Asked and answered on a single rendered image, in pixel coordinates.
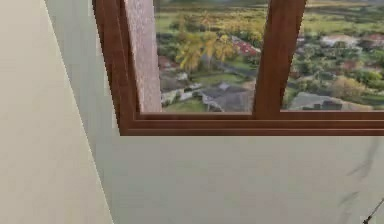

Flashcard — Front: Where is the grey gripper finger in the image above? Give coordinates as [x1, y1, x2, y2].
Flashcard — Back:
[363, 197, 384, 224]

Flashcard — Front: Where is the brown wooden framed window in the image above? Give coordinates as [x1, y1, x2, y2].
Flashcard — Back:
[91, 0, 384, 137]

